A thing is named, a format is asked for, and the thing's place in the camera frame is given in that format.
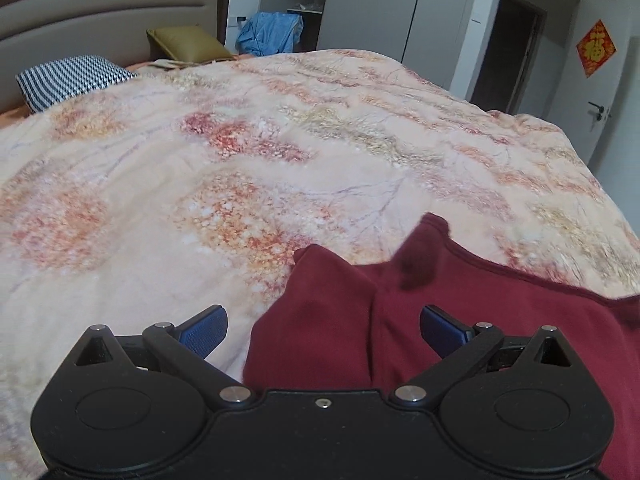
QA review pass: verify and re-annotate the blue garment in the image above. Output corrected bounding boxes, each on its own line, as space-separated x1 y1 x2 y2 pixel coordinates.
236 10 305 57

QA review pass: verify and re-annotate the black door handle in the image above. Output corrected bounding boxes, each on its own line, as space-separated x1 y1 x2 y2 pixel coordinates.
588 101 612 132

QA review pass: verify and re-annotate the white room door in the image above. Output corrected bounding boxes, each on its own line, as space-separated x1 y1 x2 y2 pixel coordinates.
562 0 637 173

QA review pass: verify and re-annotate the red diamond wall decoration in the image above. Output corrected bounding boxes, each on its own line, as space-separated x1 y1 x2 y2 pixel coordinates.
576 19 617 79

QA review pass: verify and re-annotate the floral peach duvet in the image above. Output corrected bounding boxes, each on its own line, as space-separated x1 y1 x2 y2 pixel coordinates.
0 49 640 480

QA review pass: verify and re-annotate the olive green pillow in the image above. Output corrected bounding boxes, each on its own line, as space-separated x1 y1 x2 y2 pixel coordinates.
146 26 236 64

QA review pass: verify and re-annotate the dark red sweater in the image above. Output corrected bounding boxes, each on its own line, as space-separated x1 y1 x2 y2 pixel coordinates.
242 212 640 480

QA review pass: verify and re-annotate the houndstooth pillow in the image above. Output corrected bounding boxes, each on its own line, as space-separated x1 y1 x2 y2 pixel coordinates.
15 55 139 114

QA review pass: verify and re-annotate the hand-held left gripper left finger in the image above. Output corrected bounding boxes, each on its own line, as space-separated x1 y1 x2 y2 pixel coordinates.
70 304 256 406

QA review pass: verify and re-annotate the brown padded bed headboard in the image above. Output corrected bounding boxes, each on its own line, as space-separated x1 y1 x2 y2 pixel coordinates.
0 0 231 113

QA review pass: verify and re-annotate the grey built-in wardrobe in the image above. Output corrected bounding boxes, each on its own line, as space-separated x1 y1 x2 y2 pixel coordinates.
260 0 507 94

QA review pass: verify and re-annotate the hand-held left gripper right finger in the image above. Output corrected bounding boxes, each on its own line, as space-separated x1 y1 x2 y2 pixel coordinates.
389 304 577 406

